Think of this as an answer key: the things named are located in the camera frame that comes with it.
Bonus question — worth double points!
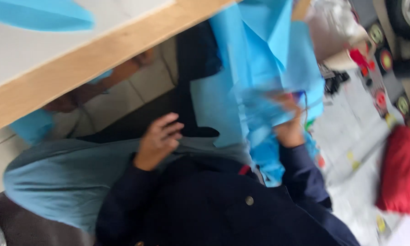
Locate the person's left hand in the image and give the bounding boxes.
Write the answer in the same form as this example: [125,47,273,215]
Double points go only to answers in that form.
[133,112,185,172]

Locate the person's right hand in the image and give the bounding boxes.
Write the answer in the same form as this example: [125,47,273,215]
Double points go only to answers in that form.
[273,93,307,149]

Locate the light blue nonwoven fabric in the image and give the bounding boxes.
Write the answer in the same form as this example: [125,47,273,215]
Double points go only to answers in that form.
[190,0,326,188]

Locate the small black object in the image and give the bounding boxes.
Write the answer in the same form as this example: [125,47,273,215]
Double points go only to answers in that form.
[324,70,350,95]

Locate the dark trousers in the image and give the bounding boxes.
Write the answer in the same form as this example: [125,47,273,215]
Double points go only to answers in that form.
[78,20,224,144]

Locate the printed grey play mat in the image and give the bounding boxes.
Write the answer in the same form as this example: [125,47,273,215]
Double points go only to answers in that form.
[307,20,410,246]

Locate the white plastic bag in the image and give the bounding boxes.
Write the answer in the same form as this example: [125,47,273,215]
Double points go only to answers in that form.
[304,0,369,70]

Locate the navy jacket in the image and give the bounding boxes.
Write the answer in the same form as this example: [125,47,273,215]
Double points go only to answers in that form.
[95,153,361,246]

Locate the grey-blue scarf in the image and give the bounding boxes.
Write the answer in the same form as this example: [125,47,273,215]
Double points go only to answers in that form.
[3,136,254,236]

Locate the white table with wooden edge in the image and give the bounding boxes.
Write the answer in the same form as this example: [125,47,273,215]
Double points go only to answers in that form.
[0,0,240,136]

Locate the red bag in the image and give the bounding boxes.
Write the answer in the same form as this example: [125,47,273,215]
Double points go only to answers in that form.
[375,124,410,216]

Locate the small blue fabric piece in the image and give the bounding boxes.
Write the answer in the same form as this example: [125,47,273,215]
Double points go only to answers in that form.
[9,109,56,145]

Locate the black tyre with silver rim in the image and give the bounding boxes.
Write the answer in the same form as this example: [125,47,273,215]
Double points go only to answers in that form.
[385,0,410,42]

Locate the dark brown seat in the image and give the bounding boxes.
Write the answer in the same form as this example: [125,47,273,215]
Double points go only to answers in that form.
[0,191,97,246]

